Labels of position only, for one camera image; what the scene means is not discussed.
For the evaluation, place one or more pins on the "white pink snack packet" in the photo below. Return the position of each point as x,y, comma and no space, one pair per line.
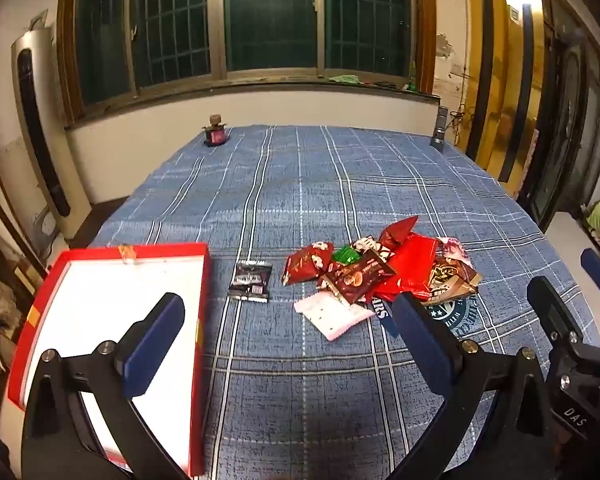
330,315

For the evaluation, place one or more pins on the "black snack packet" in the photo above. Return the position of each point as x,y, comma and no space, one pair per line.
250,280

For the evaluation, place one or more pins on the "small green snack packet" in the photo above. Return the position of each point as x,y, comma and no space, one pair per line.
345,256

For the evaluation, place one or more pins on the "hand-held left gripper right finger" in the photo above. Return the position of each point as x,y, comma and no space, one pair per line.
422,340

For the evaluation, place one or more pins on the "wooden framed window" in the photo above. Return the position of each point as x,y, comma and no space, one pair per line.
270,20

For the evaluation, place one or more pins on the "standing air conditioner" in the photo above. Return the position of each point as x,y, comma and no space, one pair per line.
35,135

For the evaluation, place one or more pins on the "brown gold snack packet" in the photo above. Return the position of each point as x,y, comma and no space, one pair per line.
450,280

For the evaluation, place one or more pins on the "small dark jar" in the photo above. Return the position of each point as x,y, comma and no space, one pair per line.
215,135

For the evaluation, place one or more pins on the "green cloth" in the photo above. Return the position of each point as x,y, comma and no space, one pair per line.
345,78

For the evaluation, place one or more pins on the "blue checked tablecloth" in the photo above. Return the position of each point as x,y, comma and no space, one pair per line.
305,185

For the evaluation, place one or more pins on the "brown chocolate snack packet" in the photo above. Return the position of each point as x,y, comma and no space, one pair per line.
357,277

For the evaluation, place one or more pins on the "red popcorn snack packet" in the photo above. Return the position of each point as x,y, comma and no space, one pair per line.
302,265

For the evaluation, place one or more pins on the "red shallow box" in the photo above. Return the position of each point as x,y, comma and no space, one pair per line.
105,280

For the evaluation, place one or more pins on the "large red snack packet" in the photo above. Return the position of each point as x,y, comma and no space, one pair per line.
410,265

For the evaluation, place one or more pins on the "yellow wall panel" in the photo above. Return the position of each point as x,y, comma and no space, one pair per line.
505,60

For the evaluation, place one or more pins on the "long red snack packet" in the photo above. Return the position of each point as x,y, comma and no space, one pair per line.
397,232

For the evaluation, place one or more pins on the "grey cylinder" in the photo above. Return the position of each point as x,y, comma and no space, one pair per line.
439,127

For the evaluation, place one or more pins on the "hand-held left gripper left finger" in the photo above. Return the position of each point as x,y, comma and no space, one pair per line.
152,345

